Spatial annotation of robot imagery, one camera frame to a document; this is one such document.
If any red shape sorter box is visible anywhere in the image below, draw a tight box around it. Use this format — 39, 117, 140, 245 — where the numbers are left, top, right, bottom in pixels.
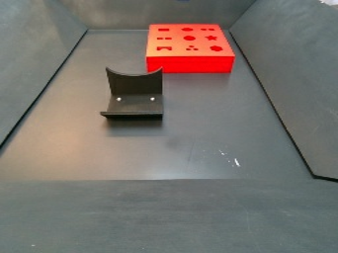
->
146, 24, 235, 73

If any black curved holder bracket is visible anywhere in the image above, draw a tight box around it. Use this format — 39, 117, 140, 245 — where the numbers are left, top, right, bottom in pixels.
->
100, 68, 164, 119

